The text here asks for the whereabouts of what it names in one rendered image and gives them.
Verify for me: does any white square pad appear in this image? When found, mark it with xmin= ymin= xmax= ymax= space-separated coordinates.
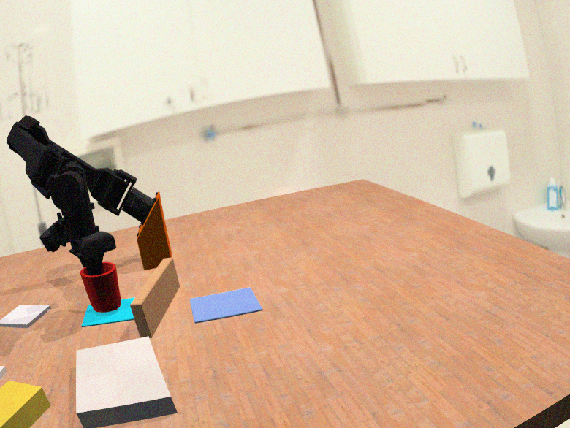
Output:
xmin=0 ymin=305 xmax=51 ymax=328

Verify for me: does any white flat box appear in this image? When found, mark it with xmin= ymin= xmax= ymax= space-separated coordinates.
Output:
xmin=76 ymin=337 xmax=178 ymax=428

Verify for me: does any red cup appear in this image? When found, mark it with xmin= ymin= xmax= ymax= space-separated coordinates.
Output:
xmin=80 ymin=262 xmax=121 ymax=313

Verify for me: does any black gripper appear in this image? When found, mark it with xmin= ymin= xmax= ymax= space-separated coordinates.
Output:
xmin=61 ymin=198 xmax=116 ymax=275

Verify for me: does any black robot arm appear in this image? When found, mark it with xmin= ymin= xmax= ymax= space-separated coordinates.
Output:
xmin=6 ymin=115 xmax=156 ymax=252

